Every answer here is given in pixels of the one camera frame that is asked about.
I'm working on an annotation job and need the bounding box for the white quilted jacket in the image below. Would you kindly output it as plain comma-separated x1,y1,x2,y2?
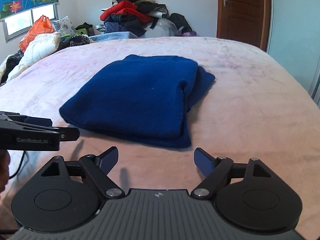
6,32,61,83

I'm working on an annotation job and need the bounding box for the leopard print dark garment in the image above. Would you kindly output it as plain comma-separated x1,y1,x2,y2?
57,35,90,51

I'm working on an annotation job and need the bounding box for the pink bed blanket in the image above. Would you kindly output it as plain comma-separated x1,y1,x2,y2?
1,37,319,239

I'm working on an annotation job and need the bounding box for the light blue knit garment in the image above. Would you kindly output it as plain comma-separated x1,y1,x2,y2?
89,31,138,43

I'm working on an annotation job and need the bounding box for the pile of dark clothes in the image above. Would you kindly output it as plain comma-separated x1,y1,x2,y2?
97,0,168,37

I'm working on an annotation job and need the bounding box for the blue beaded knit sweater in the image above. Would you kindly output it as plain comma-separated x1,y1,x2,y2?
59,55,215,148

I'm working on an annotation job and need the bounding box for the floral white pillow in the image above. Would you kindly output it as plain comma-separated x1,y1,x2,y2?
52,16,77,35

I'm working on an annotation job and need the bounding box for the brown wooden door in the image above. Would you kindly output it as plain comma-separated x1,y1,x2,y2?
217,0,271,51

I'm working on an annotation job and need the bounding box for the black green bag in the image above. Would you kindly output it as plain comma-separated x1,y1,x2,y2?
75,22,94,36

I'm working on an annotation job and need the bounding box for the pale sliding wardrobe door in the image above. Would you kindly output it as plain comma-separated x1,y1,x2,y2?
267,0,319,97

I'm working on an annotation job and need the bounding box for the black bag on pile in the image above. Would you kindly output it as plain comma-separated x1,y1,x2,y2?
169,13,193,34

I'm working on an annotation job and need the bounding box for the black patterned garment at edge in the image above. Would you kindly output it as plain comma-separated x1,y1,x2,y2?
1,49,24,85

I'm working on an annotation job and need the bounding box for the purple garment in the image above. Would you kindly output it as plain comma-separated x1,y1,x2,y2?
181,31,197,37

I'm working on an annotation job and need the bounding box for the clear plastic bag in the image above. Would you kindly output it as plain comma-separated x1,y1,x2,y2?
141,18,178,38

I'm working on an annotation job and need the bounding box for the window with grey frame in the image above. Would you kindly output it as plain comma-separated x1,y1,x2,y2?
2,4,57,43

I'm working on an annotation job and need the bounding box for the red garment on pile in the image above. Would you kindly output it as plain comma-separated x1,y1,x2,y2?
100,1,152,24

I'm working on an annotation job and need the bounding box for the orange plastic bag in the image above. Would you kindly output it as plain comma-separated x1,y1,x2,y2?
18,15,55,53

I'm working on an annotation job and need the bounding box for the person's left hand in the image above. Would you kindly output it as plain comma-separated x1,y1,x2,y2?
0,150,10,193

